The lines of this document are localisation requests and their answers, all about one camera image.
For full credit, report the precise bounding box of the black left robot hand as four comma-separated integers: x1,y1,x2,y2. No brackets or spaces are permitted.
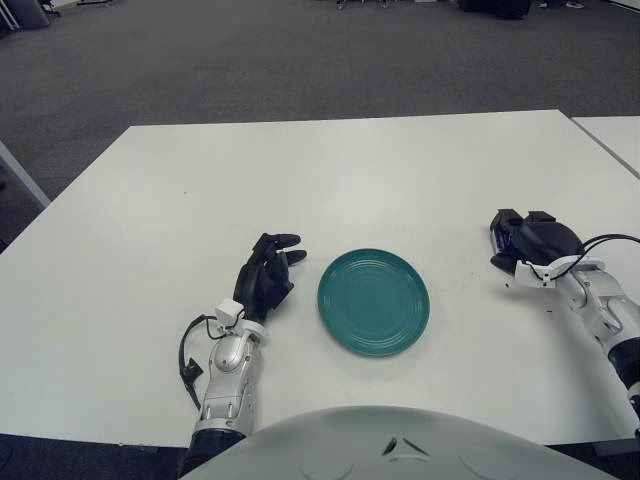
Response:
234,231,307,322

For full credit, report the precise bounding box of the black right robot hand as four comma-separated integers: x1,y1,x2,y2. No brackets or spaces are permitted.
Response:
488,208,586,275

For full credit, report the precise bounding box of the teal green round plate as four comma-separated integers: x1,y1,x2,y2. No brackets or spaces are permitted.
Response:
316,246,431,358

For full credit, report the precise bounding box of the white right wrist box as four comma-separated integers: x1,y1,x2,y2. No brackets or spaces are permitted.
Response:
514,258,558,291

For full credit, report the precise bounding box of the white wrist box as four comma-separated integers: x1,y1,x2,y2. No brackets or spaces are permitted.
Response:
215,298,245,329
514,258,558,291

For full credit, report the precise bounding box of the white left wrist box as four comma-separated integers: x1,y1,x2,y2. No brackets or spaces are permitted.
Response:
215,298,245,329

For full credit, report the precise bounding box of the white neighbouring table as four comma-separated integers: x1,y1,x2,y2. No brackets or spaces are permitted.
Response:
570,115,640,180

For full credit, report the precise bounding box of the grey robot torso shell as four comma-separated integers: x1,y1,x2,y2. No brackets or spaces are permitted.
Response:
179,405,640,480

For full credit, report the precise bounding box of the dark bulky background object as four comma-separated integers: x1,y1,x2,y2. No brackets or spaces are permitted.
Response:
457,0,531,21

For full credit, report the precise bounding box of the grey furniture edge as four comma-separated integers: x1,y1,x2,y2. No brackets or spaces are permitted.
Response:
0,139,53,209

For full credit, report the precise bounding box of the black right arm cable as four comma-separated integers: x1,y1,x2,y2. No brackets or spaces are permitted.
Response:
528,233,640,282

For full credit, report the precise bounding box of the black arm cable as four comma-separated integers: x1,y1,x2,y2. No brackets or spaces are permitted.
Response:
528,233,640,282
176,313,222,417

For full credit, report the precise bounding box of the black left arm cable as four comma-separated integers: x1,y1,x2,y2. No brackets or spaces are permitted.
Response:
176,313,222,417

